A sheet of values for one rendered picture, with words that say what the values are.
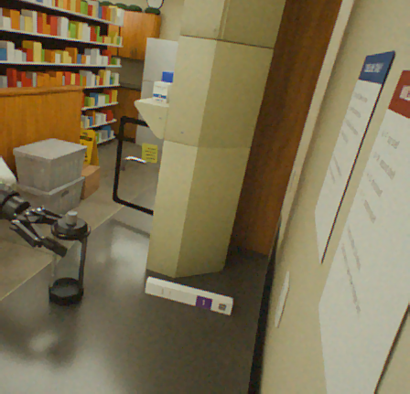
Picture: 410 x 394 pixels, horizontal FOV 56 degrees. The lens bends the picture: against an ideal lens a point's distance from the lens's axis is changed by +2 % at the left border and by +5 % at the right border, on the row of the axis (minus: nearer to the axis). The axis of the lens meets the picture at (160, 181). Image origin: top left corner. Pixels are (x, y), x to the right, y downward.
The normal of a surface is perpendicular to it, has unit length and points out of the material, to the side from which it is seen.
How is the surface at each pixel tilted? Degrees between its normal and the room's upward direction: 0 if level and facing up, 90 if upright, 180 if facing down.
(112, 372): 0
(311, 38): 90
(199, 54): 90
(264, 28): 90
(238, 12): 90
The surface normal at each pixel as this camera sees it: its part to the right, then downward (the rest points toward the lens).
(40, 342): 0.14, -0.93
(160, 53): -0.34, 0.27
